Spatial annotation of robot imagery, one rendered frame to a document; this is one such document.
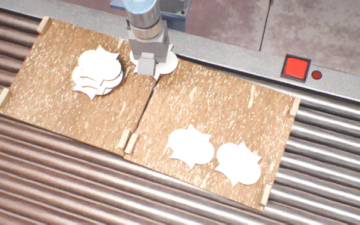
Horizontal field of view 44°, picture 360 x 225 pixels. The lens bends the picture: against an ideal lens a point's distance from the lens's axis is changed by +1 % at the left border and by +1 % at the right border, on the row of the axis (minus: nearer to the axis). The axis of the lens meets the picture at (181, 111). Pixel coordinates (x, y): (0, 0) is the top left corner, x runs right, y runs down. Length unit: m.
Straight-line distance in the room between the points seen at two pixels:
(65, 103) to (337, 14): 1.75
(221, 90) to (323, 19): 1.41
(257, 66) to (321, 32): 1.24
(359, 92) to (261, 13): 1.29
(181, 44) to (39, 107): 0.47
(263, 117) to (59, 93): 0.61
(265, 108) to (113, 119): 0.44
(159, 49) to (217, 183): 0.40
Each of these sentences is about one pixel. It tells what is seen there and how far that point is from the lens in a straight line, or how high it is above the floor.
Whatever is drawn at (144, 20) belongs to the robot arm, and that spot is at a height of 1.31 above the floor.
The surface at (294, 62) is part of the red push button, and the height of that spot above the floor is 0.93.
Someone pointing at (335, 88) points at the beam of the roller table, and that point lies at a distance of 1.39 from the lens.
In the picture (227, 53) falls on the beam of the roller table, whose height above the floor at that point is 0.91.
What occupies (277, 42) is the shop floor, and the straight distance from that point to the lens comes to 2.51.
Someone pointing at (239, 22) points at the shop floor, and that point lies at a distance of 2.56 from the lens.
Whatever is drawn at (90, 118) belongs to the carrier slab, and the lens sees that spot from 1.32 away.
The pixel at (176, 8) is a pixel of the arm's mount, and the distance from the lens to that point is 1.50.
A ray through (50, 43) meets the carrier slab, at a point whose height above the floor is 0.94.
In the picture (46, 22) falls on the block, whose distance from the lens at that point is 1.49.
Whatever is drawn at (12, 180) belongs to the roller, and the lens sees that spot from 1.35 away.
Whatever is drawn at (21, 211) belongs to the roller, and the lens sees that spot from 1.33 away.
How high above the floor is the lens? 2.13
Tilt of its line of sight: 68 degrees down
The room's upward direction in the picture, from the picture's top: 7 degrees counter-clockwise
